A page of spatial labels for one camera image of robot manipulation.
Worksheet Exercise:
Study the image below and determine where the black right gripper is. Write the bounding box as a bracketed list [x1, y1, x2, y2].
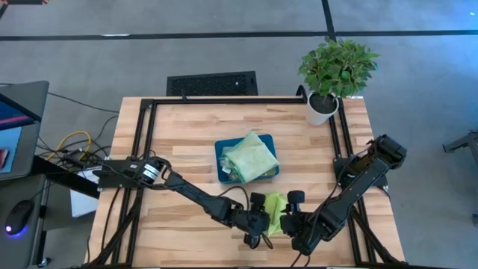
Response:
[279, 211, 322, 257]

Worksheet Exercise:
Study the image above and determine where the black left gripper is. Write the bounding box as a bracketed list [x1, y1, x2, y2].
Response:
[231, 207, 272, 248]

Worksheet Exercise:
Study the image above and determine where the lime green microfiber towel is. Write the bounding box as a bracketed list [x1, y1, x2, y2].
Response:
[262, 191, 289, 238]

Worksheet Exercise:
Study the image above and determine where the pale green teal-edged towel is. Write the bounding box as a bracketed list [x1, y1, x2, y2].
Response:
[220, 130, 280, 185]

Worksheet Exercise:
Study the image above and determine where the teal plastic bin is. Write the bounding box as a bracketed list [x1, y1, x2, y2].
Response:
[214, 133, 281, 185]

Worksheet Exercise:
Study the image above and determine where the green plant in white pot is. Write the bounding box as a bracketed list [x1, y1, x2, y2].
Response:
[297, 36, 381, 127]

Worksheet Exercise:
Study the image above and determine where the white paper sheet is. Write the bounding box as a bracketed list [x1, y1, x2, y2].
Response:
[69, 167, 100, 218]

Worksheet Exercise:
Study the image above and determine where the grey stand leg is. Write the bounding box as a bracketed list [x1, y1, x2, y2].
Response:
[442, 129, 478, 165]

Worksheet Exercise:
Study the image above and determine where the black computer mouse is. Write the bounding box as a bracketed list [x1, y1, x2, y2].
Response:
[4, 200, 35, 237]

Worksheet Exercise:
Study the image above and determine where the grey side desk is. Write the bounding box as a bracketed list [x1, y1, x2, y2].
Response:
[0, 80, 50, 269]

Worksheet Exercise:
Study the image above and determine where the laptop screen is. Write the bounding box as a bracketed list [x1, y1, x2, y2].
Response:
[0, 93, 42, 132]

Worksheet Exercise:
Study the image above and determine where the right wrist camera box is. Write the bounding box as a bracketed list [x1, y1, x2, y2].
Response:
[286, 189, 306, 211]

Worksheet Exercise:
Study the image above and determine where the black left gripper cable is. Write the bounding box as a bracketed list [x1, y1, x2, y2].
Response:
[217, 185, 274, 250]

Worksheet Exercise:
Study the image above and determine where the black aluminium table frame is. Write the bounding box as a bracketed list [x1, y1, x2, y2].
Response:
[80, 84, 412, 269]

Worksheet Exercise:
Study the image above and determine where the yellow cable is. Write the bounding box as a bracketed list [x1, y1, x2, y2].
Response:
[45, 130, 93, 161]

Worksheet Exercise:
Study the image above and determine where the black floor cable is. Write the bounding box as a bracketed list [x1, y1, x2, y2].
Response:
[47, 91, 120, 114]

